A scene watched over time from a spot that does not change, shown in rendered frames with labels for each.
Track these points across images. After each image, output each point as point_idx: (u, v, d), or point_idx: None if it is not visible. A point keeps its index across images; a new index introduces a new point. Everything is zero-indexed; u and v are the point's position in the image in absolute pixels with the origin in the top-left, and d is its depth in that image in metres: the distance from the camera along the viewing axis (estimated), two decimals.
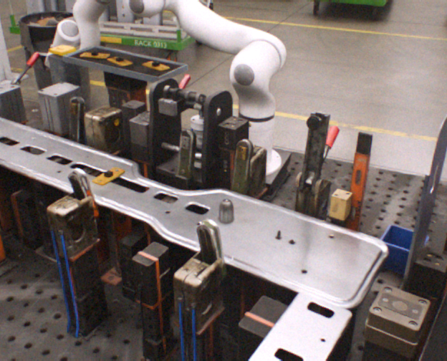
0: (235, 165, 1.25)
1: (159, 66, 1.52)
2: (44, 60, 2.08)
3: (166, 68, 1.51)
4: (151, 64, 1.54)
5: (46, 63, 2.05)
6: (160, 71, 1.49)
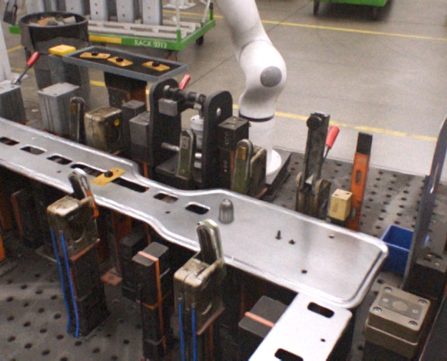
0: (235, 165, 1.25)
1: (159, 66, 1.52)
2: (11, 11, 1.42)
3: (166, 68, 1.51)
4: (151, 64, 1.54)
5: (23, 3, 1.42)
6: (160, 71, 1.49)
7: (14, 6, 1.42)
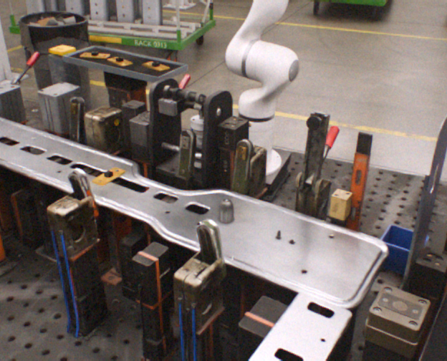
0: (235, 165, 1.25)
1: (159, 66, 1.52)
2: None
3: (166, 68, 1.51)
4: (151, 64, 1.54)
5: None
6: (160, 71, 1.49)
7: None
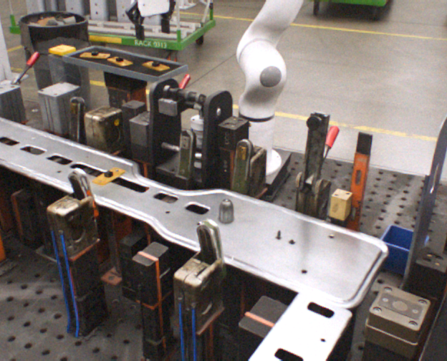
0: (235, 165, 1.25)
1: (159, 66, 1.52)
2: (166, 12, 1.49)
3: (166, 68, 1.51)
4: (151, 64, 1.54)
5: None
6: (160, 71, 1.49)
7: None
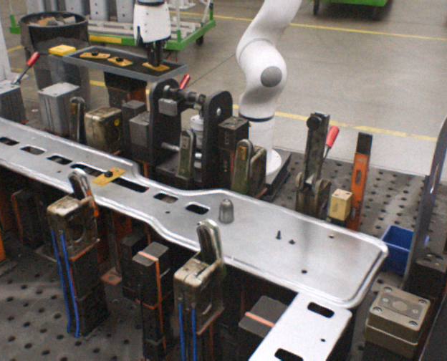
0: (235, 165, 1.25)
1: (159, 66, 1.52)
2: (159, 43, 1.51)
3: (166, 68, 1.51)
4: None
5: None
6: (160, 71, 1.49)
7: None
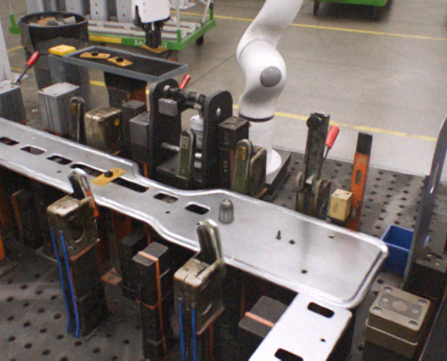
0: (235, 165, 1.25)
1: (157, 48, 1.49)
2: (157, 23, 1.48)
3: (165, 49, 1.48)
4: None
5: None
6: (158, 52, 1.47)
7: (158, 19, 1.48)
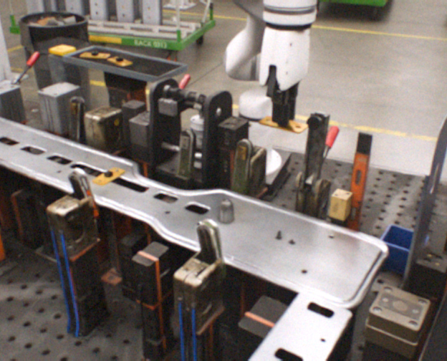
0: (235, 165, 1.25)
1: (290, 124, 0.95)
2: (289, 87, 0.94)
3: (304, 127, 0.94)
4: None
5: None
6: (298, 133, 0.92)
7: None
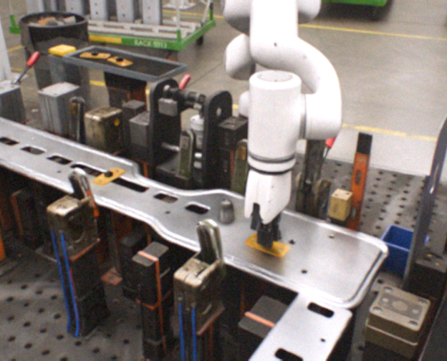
0: (235, 165, 1.25)
1: (274, 246, 1.02)
2: None
3: (287, 249, 1.02)
4: None
5: None
6: (281, 257, 1.00)
7: None
